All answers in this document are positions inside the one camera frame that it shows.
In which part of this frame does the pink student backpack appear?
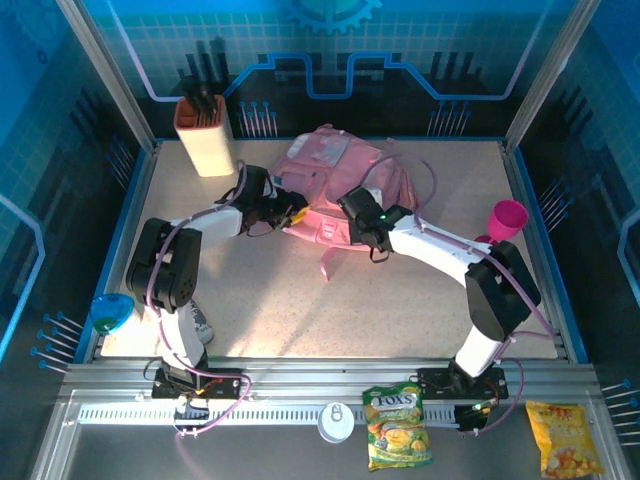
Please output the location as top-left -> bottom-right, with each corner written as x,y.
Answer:
269,124 -> 419,284

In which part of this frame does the blue green plastic bowl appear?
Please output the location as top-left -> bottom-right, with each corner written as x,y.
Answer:
90,293 -> 135,335

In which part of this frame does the green Fox's candy bag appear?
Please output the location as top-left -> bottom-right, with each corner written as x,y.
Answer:
361,380 -> 434,472

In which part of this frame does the black knife handle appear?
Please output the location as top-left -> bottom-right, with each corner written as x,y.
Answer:
199,82 -> 221,121
183,89 -> 202,124

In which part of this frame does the white slotted cable duct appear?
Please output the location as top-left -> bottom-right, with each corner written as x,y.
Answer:
78,403 -> 459,427

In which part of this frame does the pink plastic goblet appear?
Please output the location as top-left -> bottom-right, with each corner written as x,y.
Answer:
474,199 -> 530,249

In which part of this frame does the cream knife block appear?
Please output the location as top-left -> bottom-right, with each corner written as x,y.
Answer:
173,94 -> 236,179

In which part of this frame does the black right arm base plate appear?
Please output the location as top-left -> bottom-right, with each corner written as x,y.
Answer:
417,367 -> 509,401

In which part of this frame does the yellow snack bag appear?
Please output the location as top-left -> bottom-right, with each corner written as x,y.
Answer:
524,400 -> 605,480

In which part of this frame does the white striped drink can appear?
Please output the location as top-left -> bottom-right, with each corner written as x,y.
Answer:
189,298 -> 215,345

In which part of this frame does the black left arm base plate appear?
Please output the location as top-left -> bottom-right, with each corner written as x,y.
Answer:
151,367 -> 251,401

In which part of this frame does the aluminium cage frame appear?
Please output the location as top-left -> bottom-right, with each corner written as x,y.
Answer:
29,0 -> 640,480

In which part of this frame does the white can lid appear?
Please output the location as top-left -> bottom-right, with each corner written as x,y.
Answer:
317,401 -> 356,444

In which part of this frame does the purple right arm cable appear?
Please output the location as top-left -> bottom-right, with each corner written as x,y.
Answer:
362,152 -> 556,437

